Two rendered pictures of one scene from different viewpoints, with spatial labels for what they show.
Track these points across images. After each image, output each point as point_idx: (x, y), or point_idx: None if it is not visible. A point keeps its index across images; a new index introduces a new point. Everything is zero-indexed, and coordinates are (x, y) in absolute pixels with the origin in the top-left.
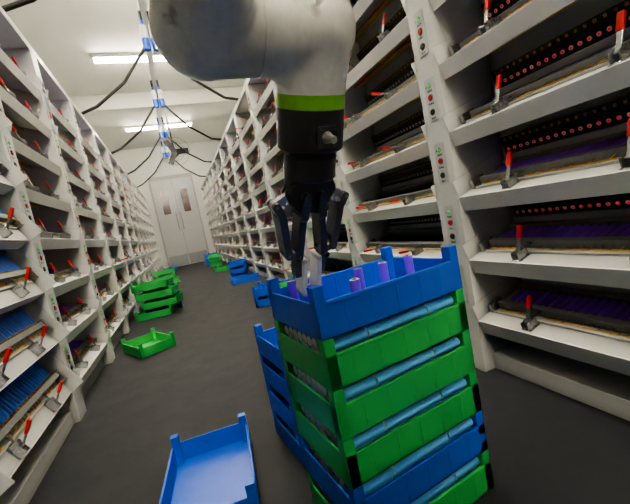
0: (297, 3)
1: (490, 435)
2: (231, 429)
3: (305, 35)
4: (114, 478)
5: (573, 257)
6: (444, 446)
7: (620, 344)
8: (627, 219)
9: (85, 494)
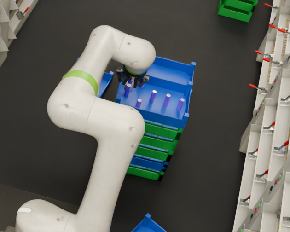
0: (126, 60)
1: (188, 171)
2: (104, 74)
3: (127, 65)
4: (50, 52)
5: (266, 154)
6: (145, 159)
7: (248, 192)
8: None
9: (37, 50)
